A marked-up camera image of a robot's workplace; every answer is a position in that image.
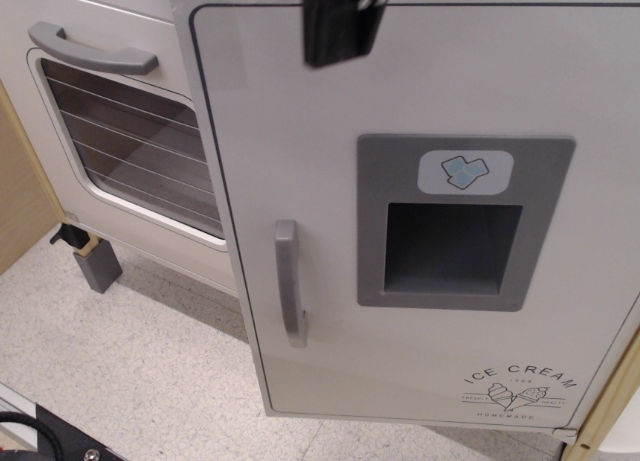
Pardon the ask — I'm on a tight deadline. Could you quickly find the grey kitchen leg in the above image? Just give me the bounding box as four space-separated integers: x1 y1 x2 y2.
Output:
74 240 123 294

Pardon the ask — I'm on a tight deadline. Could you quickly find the grey oven door handle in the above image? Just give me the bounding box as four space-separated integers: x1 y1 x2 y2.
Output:
28 21 159 75

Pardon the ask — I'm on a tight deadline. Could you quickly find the black and red cable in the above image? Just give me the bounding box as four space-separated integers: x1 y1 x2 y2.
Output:
0 408 69 461

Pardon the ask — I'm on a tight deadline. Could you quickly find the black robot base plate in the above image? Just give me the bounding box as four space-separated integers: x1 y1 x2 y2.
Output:
36 405 124 461

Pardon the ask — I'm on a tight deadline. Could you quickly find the white toy oven door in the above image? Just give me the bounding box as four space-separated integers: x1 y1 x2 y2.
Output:
1 0 237 294

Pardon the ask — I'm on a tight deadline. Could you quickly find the grey ice dispenser panel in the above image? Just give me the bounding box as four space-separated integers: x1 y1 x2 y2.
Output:
356 134 576 312

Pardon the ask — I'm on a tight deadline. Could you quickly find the light wood side post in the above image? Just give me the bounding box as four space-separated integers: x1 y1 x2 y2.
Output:
560 330 639 461

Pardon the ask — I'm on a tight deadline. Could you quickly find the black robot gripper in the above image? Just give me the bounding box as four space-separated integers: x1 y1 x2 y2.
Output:
303 0 388 68

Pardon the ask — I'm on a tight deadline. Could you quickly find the grey fridge door handle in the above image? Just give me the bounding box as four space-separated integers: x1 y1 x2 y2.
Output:
274 219 308 348

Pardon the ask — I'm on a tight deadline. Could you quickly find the black clamp bracket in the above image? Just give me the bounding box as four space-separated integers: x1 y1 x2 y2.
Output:
49 223 90 250

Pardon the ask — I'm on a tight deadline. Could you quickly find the white toy fridge door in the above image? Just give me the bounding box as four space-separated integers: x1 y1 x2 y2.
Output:
170 0 639 440

